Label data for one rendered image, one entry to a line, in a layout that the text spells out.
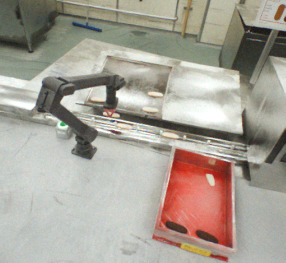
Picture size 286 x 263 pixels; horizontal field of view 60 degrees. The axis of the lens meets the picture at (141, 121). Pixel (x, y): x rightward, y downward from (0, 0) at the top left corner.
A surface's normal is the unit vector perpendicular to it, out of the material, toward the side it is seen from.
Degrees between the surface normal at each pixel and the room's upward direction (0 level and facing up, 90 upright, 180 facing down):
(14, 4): 90
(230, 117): 10
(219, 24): 90
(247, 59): 90
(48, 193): 0
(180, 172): 0
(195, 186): 0
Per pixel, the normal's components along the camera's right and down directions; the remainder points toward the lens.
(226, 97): 0.05, -0.62
